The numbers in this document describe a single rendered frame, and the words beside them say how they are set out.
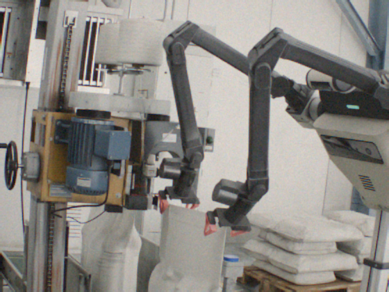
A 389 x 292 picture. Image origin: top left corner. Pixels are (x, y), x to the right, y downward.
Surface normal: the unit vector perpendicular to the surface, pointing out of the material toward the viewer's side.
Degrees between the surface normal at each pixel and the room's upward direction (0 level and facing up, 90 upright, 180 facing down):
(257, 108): 120
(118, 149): 90
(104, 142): 90
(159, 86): 90
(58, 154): 90
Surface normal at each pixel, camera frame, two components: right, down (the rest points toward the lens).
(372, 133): -0.49, -0.80
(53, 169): 0.46, 0.10
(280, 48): 0.08, 0.54
